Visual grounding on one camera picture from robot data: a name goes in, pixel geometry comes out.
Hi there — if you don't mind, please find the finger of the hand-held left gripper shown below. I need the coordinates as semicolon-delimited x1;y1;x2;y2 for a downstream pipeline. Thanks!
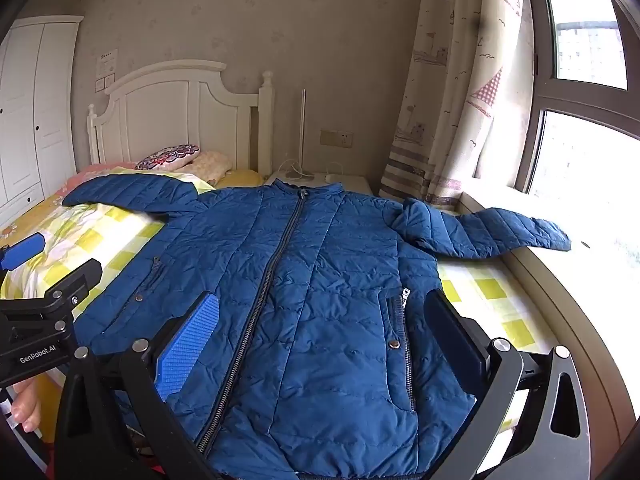
30;257;104;322
0;234;49;275

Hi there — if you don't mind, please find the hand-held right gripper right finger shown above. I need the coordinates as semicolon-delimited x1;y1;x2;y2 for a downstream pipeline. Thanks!
422;289;621;480

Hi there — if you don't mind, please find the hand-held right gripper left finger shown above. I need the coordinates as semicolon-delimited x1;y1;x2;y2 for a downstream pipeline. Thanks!
54;291;223;480

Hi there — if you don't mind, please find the blue puffer jacket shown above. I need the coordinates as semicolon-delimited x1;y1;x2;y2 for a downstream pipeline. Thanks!
62;170;572;478

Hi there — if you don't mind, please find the person's left hand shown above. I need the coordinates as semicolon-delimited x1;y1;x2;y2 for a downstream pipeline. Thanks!
10;377;42;433

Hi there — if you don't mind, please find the yellow white checkered blanket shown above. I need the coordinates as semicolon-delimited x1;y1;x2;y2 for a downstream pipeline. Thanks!
0;170;556;480

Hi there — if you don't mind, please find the pink bed sheet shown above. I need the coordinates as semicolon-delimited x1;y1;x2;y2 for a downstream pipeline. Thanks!
50;161;138;201

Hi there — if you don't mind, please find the black white striped clothing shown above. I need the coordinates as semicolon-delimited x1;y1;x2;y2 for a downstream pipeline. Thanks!
0;392;53;480

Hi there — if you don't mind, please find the window sill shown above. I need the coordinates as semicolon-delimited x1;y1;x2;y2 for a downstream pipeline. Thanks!
459;189;640;426

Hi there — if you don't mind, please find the white wardrobe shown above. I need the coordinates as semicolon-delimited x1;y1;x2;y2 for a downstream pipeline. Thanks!
0;15;84;231

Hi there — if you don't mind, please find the patterned round pillow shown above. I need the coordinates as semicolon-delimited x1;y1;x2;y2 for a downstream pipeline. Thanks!
135;143;201;171

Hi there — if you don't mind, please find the yellow pillow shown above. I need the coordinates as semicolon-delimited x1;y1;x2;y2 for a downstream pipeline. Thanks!
218;169;264;189

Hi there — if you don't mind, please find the pink fluffy pillow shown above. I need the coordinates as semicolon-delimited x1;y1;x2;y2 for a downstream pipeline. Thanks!
187;150;234;184

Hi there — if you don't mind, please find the white nightstand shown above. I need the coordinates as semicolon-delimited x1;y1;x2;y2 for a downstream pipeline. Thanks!
263;171;374;196

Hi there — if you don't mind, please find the white wooden headboard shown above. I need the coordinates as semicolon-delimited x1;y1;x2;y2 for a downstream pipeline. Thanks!
87;60;276;177

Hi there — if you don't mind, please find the white slim desk lamp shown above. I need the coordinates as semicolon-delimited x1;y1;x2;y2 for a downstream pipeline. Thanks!
285;88;315;180

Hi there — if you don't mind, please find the dark framed window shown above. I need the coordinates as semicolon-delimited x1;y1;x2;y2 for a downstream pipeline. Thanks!
514;0;640;202

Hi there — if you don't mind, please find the printed curtain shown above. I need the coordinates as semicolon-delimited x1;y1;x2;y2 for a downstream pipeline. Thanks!
378;0;537;212

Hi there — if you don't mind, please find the paper wall notice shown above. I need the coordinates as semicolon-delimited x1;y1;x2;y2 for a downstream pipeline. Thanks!
96;48;119;77

